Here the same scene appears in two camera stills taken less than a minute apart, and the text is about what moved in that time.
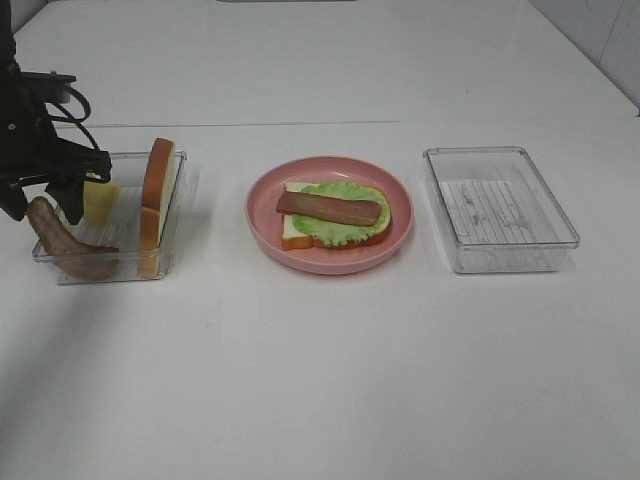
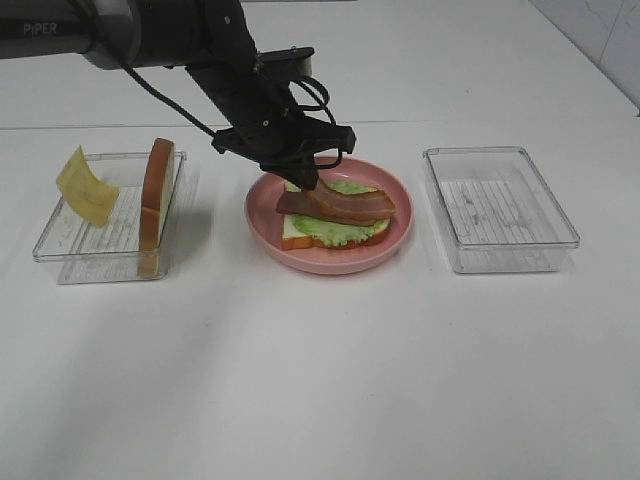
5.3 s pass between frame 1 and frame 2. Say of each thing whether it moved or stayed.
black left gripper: moved
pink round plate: stayed
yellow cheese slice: stayed
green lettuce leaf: stayed
